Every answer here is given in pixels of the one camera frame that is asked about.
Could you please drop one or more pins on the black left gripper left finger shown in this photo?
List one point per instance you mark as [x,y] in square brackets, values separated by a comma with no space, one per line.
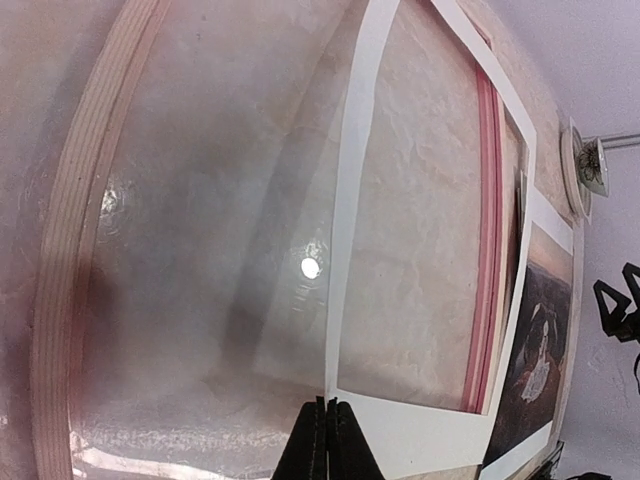
[305,454]

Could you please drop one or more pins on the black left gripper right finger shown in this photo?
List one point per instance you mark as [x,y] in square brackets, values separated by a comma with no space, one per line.
[349,455]

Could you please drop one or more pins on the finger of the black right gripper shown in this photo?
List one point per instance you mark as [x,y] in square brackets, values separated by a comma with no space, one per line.
[619,314]

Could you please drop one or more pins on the white mat board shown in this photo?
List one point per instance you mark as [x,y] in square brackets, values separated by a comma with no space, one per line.
[407,439]

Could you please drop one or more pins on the photo print with white border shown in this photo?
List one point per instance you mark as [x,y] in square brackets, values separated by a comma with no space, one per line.
[535,370]

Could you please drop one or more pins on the pink wooden picture frame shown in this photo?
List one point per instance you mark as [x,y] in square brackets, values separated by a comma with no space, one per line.
[69,231]

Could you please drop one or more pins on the green teacup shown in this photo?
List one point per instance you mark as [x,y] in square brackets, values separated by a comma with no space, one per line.
[592,166]

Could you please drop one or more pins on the right aluminium post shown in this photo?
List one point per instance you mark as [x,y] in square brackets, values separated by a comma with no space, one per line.
[620,141]

